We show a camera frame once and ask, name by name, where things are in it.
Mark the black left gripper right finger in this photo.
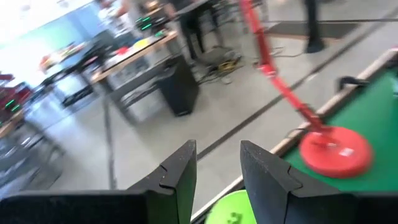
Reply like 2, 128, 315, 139
239, 139, 398, 224

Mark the red desk lamp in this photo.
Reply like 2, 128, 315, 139
238, 0, 374, 179

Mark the black floor mat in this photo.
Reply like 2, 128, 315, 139
267, 21, 361, 40

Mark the black lamp cable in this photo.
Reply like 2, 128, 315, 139
284, 127, 307, 140

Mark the black table clamp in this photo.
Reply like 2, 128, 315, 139
337, 76, 371, 93

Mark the black tower case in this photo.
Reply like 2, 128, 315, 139
155, 55, 200, 118

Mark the person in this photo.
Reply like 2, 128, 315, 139
174, 0, 226, 62
303, 0, 326, 54

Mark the wooden work desk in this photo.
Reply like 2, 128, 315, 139
90, 29, 187, 125

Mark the green table mat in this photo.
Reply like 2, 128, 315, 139
281, 67, 398, 194

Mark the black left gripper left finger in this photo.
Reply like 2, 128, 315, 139
0, 139, 198, 224

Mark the lime green plastic bucket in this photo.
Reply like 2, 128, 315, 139
203, 189, 257, 224

